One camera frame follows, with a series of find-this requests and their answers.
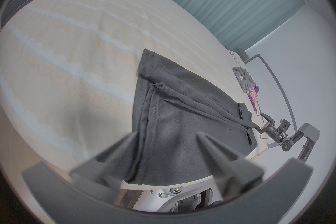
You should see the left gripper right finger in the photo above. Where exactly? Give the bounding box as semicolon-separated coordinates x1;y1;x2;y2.
195;132;264;201

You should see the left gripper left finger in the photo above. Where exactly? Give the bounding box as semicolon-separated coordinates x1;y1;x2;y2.
69;131;139;193

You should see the black T-shirt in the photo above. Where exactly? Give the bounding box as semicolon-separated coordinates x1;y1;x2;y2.
123;48;259;186

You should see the pile of clothes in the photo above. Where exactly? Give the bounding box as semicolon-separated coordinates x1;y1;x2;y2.
248;84;263;116

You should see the bed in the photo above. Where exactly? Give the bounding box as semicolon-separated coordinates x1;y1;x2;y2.
0;0;296;184

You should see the grey garment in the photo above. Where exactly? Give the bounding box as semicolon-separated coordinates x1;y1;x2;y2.
232;66;256;93

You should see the white printed pillow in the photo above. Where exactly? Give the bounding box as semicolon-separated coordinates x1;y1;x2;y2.
228;50;246;66

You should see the grey bedside table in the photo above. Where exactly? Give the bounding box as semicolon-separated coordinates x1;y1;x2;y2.
226;45;249;60

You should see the blue-green curtain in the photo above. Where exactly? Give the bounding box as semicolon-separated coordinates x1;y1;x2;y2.
171;0;307;51

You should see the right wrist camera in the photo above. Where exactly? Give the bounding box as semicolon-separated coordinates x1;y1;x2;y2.
279;119;291;132

